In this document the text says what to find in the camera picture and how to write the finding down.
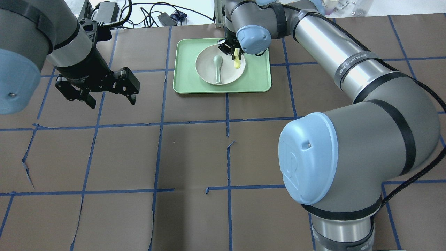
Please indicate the yellow plastic fork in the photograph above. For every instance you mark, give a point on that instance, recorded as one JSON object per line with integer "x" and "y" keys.
{"x": 236, "y": 58}

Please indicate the pale green spoon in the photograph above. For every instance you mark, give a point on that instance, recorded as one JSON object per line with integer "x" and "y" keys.
{"x": 218, "y": 62}

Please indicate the beige round plate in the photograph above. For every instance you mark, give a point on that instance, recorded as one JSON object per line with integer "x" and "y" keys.
{"x": 205, "y": 68}

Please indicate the light green tray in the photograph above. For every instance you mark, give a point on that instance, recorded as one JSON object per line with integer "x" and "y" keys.
{"x": 256, "y": 77}

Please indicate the black power adapter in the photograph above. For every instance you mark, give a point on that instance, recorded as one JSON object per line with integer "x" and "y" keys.
{"x": 106, "y": 12}

